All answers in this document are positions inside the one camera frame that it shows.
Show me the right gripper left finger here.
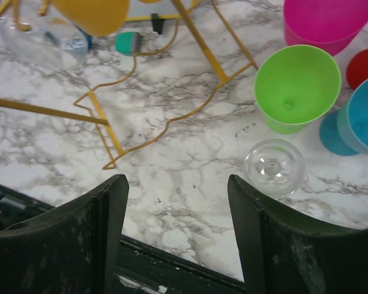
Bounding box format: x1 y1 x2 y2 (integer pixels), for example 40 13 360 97
0 175 129 293

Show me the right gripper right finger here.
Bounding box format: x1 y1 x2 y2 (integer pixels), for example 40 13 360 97
228 175 368 293

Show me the clear wine glass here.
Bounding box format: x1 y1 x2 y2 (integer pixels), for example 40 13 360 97
243 138 305 198
0 14 64 70

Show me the teal wine glass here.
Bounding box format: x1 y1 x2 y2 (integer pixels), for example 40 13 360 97
319 79 368 156

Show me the green wine glass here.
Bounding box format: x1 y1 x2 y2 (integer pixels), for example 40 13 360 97
253 45 342 134

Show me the red wine glass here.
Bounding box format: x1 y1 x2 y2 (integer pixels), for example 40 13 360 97
346 49 368 90

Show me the pink wine glass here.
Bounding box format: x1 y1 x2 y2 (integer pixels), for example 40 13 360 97
283 0 368 56

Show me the front orange wine glass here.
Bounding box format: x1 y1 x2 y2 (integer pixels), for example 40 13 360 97
52 0 129 37

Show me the blue white small can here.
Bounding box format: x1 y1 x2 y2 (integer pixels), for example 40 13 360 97
43 26 91 59

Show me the yellow framed whiteboard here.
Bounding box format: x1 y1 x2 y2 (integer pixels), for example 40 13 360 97
121 13 182 37

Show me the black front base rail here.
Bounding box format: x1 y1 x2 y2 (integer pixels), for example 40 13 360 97
0 185 245 293

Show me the gold wire glass rack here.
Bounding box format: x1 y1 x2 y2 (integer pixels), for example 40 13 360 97
0 0 259 170

